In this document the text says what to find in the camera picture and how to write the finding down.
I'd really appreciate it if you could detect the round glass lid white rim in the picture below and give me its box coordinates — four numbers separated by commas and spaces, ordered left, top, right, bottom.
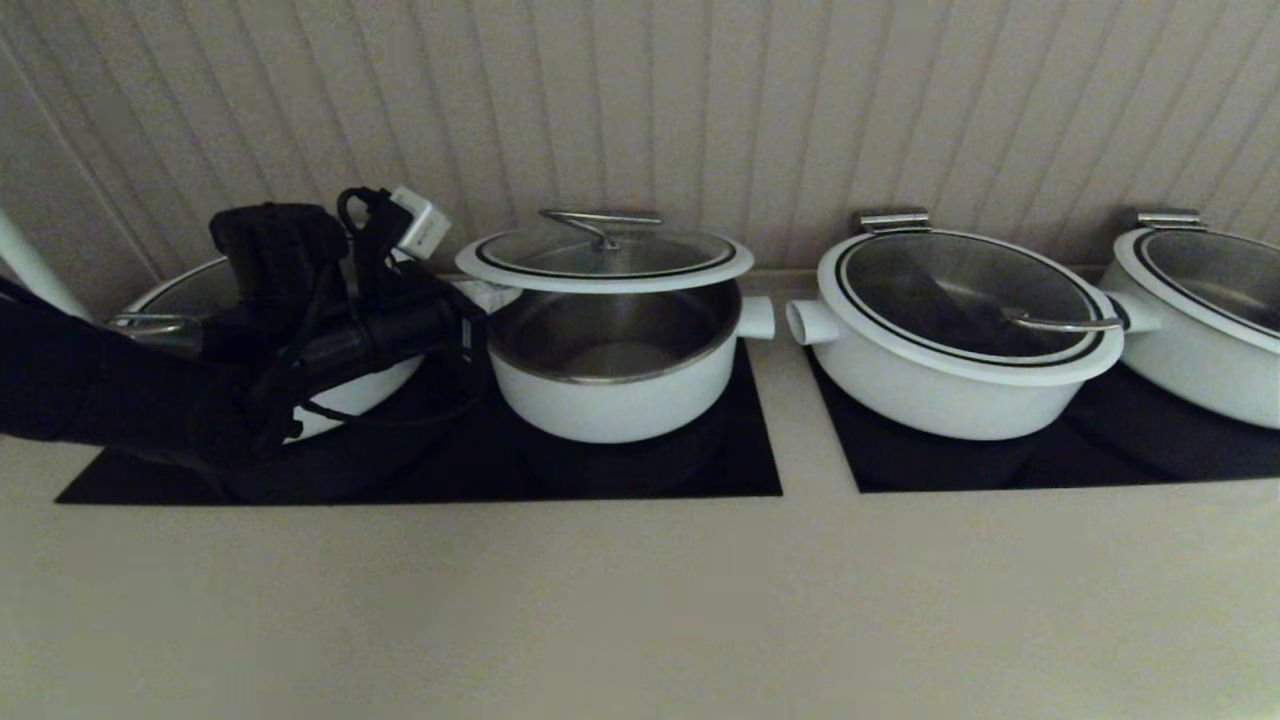
455, 207, 754, 294

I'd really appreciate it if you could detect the white oval pot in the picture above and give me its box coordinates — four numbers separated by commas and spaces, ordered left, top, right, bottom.
280, 350, 429, 446
1100, 290, 1280, 431
785, 298, 1121, 442

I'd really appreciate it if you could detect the white round pot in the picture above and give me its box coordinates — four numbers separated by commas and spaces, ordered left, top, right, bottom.
485, 280, 776, 445

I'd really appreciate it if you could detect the black glass cooktop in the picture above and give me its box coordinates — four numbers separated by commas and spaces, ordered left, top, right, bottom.
805, 350, 1280, 494
57, 345, 783, 506

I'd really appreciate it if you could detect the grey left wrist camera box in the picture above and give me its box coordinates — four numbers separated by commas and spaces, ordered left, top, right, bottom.
388, 186, 451, 257

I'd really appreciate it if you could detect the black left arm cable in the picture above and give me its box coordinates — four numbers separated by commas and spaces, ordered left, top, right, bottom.
295, 350, 491, 426

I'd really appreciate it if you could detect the black left camera cable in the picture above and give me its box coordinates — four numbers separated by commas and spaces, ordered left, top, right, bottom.
337, 186, 393, 251

